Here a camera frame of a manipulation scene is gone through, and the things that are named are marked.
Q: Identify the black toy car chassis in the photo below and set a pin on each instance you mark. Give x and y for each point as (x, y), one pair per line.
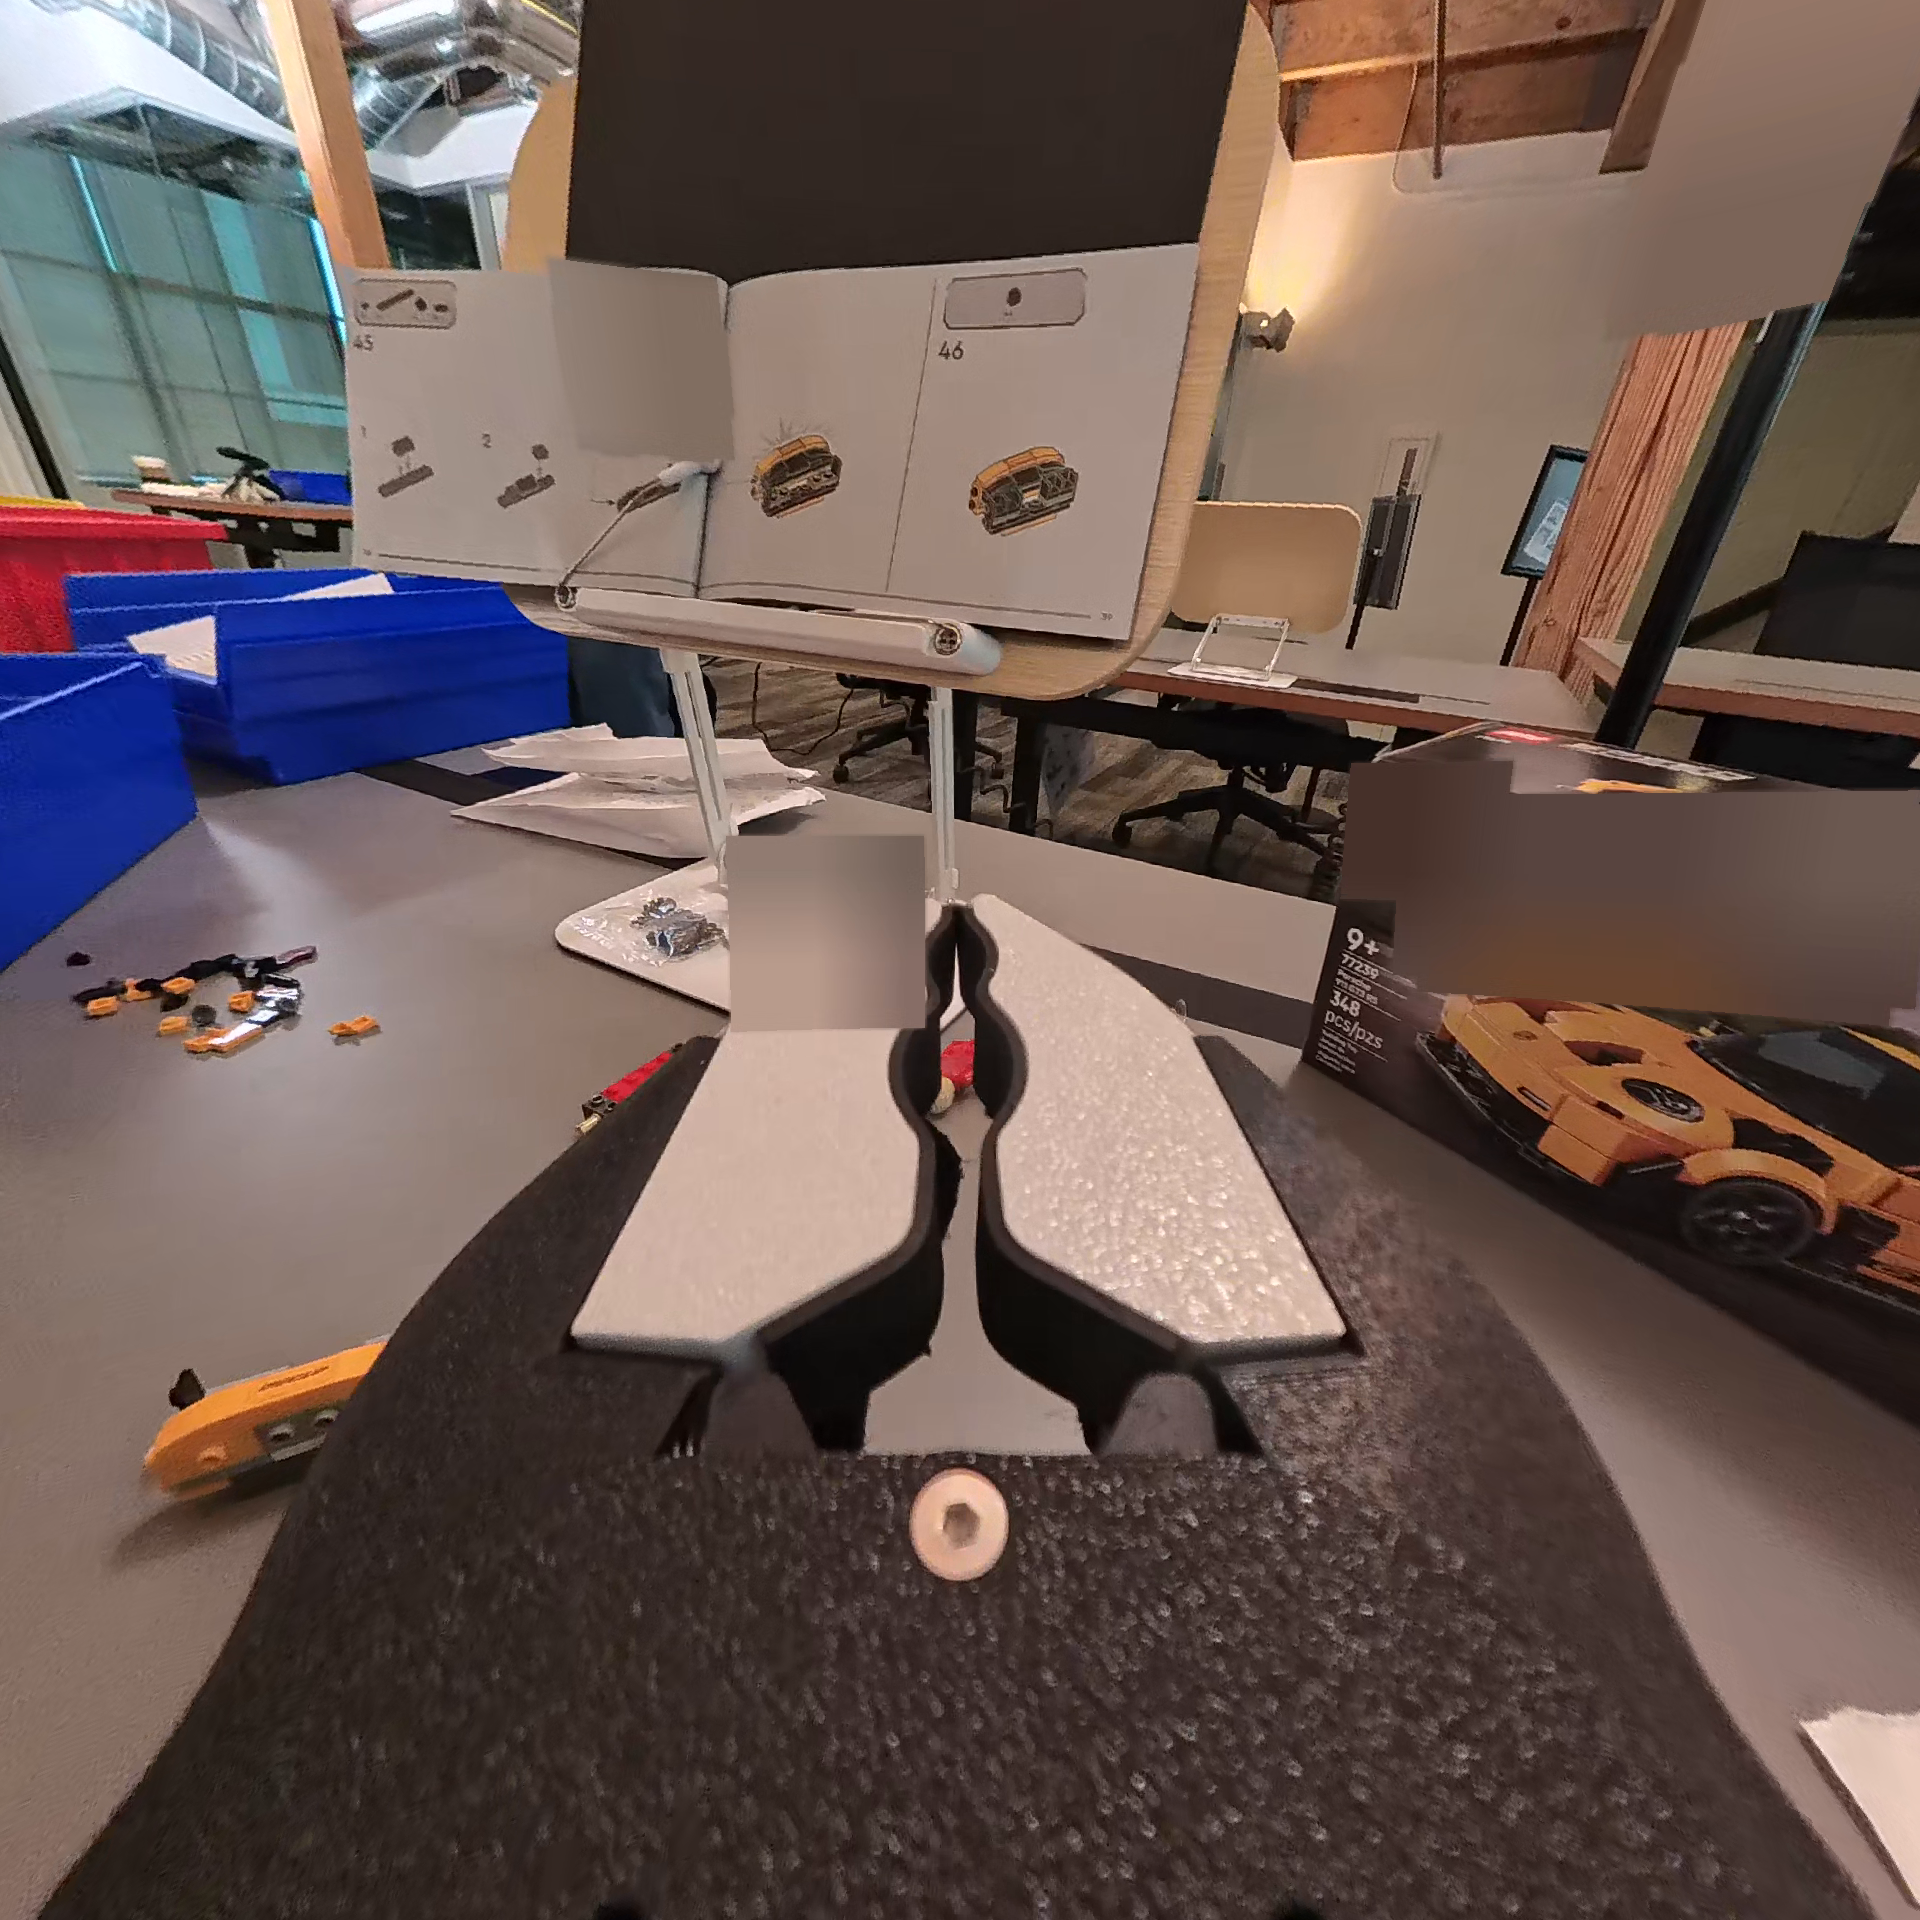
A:
(639, 1079)

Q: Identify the small blue bin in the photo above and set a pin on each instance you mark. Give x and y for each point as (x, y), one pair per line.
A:
(311, 488)

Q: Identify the blue plastic bin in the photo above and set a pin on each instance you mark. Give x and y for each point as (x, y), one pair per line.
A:
(76, 809)

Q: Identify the brown background table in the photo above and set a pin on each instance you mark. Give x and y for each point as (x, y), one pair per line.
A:
(226, 509)

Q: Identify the white book stand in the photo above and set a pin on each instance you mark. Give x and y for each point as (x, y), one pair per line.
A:
(901, 120)

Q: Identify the wall lamp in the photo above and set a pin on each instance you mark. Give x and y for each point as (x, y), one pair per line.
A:
(1268, 328)

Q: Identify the black monitor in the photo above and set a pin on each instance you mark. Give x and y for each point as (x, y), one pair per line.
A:
(1546, 518)

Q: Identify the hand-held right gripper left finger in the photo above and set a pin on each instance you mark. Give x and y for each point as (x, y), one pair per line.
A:
(780, 1185)

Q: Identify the bag of small metal parts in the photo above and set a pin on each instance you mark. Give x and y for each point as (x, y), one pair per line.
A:
(678, 926)

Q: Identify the black toy car box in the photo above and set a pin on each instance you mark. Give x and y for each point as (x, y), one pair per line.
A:
(1652, 1141)

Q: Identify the black office chair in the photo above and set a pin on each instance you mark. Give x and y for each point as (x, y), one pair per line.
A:
(901, 735)
(1237, 797)

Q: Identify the light wooden chair back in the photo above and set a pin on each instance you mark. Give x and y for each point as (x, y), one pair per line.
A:
(1276, 562)

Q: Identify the red plastic bin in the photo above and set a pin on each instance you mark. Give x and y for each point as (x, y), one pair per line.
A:
(76, 586)

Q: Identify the white paper sheet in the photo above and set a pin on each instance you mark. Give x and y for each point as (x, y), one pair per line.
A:
(1875, 1785)

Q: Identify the crumpled white paper bag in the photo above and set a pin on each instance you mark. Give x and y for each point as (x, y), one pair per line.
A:
(629, 797)

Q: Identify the wooden office table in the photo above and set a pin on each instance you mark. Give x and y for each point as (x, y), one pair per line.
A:
(1424, 691)

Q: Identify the clear acrylic stand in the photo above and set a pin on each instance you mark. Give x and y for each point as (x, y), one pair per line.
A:
(1232, 651)

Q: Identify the stack of nested blue bins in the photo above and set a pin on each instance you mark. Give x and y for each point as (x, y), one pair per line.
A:
(390, 691)

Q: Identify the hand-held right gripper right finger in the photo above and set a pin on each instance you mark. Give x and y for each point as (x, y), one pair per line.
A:
(1156, 1185)

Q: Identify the open instruction booklet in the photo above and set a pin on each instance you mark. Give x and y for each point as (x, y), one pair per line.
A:
(1050, 421)

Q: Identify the black wall panel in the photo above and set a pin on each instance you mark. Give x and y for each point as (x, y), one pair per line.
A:
(1389, 546)

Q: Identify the orange toy brick assembly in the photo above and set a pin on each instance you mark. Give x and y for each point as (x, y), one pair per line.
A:
(254, 1418)

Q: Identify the pile of small bricks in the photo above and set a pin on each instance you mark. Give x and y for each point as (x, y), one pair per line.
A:
(226, 1003)

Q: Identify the black metal pole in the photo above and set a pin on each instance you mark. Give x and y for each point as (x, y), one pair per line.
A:
(1710, 523)

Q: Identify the grey desk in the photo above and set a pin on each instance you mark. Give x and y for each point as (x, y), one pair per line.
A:
(376, 1200)

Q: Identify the wooden post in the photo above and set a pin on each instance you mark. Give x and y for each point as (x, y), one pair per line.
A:
(1636, 494)

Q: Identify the black backpack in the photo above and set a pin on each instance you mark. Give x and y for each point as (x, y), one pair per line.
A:
(622, 691)

